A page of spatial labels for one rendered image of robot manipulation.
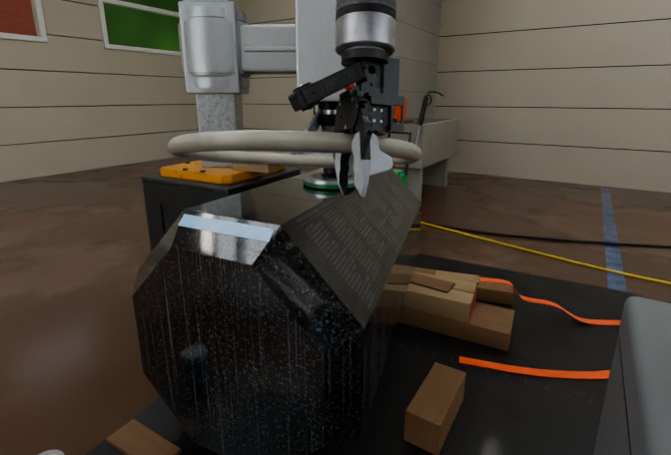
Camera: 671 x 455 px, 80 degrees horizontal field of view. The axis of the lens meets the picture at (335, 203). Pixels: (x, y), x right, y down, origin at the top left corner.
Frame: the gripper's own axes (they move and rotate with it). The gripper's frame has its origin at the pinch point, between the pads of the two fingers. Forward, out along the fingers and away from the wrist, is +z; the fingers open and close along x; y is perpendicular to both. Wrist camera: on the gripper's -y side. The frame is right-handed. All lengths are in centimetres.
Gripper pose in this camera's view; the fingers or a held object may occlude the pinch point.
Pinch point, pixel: (348, 187)
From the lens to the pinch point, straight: 60.5
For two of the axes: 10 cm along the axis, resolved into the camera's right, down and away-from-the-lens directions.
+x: -4.2, -0.6, 9.0
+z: -0.2, 10.0, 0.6
